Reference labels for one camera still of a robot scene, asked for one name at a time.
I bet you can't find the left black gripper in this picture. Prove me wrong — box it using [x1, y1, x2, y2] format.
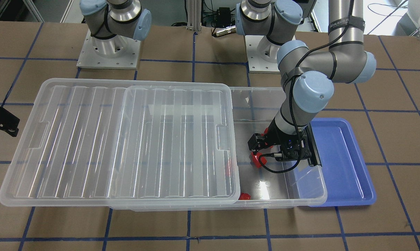
[248, 124, 311, 161]

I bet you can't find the red block from tray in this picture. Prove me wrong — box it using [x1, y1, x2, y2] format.
[250, 152, 267, 168]

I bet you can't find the clear plastic box lid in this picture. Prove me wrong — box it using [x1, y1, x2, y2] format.
[0, 78, 241, 209]

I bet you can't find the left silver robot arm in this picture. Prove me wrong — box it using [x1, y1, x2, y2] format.
[235, 0, 376, 161]

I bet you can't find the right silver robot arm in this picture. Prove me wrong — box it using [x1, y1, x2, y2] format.
[0, 0, 152, 137]

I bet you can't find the red block in box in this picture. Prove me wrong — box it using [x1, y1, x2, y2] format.
[261, 128, 269, 136]
[238, 193, 251, 200]
[224, 160, 233, 177]

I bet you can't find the clear plastic storage box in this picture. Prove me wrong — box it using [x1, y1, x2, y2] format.
[129, 87, 327, 212]

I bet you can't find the blue plastic tray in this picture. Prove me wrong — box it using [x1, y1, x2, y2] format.
[311, 117, 377, 207]

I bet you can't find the black box latch handle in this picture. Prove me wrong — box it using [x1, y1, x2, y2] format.
[304, 124, 322, 167]

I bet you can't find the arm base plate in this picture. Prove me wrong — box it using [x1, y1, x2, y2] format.
[244, 35, 280, 74]
[77, 30, 143, 70]

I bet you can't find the aluminium frame post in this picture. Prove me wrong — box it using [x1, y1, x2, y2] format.
[186, 0, 202, 33]

